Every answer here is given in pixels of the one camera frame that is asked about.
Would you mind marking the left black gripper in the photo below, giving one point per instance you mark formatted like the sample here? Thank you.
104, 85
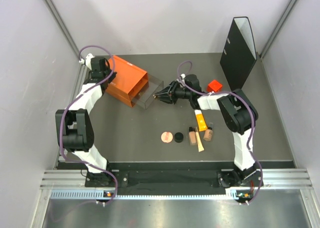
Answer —
113, 75

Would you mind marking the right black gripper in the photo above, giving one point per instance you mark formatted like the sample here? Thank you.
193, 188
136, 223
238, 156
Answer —
172, 88

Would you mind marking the clear drawer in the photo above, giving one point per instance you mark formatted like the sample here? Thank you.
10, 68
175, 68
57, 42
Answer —
145, 96

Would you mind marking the orange drawer box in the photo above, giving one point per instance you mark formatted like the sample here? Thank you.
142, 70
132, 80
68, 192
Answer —
128, 82

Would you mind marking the small black jar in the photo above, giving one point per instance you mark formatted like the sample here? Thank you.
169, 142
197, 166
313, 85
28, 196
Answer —
178, 137

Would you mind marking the yellow cream tube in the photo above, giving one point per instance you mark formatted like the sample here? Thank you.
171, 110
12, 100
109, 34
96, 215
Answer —
202, 126

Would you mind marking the tall foundation bottle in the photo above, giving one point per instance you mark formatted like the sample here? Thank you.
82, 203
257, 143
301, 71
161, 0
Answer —
192, 136

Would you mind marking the short foundation bottle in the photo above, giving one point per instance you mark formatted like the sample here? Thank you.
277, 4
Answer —
209, 132

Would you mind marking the beige concealer tube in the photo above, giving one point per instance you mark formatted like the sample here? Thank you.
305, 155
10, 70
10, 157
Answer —
199, 142

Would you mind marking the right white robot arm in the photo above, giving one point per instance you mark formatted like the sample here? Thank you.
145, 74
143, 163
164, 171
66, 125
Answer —
239, 114

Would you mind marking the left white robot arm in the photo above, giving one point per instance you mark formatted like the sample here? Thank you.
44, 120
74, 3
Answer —
75, 133

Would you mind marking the small red cube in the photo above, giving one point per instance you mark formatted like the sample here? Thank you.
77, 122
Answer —
214, 86

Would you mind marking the black file holder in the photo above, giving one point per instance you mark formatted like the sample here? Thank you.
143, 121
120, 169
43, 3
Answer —
239, 53

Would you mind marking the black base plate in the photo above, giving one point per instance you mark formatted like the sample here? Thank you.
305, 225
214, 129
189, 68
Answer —
171, 177

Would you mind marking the white slotted cable duct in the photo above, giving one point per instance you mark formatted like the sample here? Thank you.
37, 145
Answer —
95, 194

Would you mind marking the aluminium front rail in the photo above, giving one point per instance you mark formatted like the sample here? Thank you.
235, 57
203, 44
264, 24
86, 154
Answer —
72, 179

